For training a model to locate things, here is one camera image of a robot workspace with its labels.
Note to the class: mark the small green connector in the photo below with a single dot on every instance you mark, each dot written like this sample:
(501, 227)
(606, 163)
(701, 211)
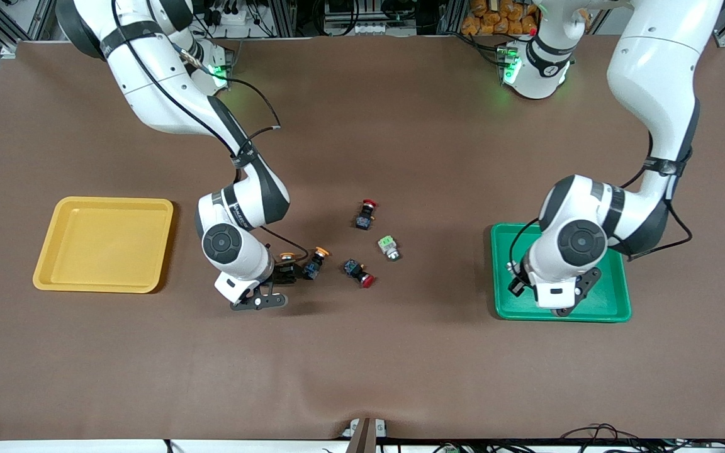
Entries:
(450, 448)

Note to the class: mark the brown table mat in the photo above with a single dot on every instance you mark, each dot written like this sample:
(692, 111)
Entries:
(362, 365)

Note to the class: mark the grey equipment rack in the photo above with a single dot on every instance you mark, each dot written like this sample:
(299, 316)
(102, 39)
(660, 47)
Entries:
(356, 16)

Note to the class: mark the black camera bracket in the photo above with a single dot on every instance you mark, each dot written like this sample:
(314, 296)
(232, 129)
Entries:
(258, 302)
(579, 289)

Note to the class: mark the red mushroom push button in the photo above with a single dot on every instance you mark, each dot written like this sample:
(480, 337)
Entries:
(357, 272)
(365, 215)

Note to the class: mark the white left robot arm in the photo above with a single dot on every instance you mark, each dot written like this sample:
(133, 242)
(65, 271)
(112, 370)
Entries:
(652, 63)

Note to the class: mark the metal table edge clamp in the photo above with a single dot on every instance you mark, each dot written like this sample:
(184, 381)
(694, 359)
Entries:
(365, 431)

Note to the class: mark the yellow plastic tray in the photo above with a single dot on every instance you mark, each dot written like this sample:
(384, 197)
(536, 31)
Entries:
(104, 245)

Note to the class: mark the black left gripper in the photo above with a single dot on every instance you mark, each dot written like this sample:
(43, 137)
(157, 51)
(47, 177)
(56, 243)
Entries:
(516, 286)

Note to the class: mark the black left camera bracket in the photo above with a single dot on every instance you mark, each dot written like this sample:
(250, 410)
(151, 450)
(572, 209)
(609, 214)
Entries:
(579, 289)

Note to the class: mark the white power strip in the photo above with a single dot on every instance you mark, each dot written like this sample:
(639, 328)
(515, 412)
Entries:
(230, 16)

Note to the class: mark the orange packaged goods pile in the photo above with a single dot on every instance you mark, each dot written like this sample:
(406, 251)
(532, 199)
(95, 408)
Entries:
(494, 19)

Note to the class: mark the black right camera bracket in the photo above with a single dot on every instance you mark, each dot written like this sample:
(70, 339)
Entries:
(258, 302)

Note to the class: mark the green plastic tray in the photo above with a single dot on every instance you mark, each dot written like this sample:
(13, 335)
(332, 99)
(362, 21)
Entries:
(617, 299)

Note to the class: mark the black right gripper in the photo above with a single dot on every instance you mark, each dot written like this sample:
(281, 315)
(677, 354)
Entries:
(285, 274)

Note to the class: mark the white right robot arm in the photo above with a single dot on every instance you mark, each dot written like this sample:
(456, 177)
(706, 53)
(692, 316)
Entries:
(155, 82)

